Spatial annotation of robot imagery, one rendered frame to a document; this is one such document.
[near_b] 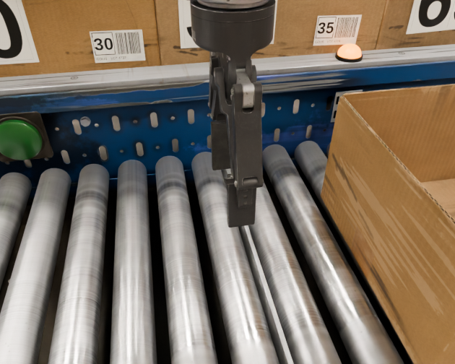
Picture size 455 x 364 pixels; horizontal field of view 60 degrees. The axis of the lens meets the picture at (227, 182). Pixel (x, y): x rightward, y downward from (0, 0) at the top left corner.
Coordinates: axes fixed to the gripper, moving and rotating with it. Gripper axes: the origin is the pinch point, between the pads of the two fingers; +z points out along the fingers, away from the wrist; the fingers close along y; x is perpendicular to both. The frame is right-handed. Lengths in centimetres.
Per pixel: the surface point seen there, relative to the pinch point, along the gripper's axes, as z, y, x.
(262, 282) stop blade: 11.0, 7.0, 2.6
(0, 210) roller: 10.6, -12.5, -32.4
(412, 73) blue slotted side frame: -0.8, -22.9, 37.1
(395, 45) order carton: -3.8, -29.0, 36.5
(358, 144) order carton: -3.5, 0.6, 15.2
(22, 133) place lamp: 2.8, -21.1, -28.6
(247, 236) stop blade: 11.1, -0.9, 2.5
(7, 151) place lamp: 5.8, -21.1, -31.8
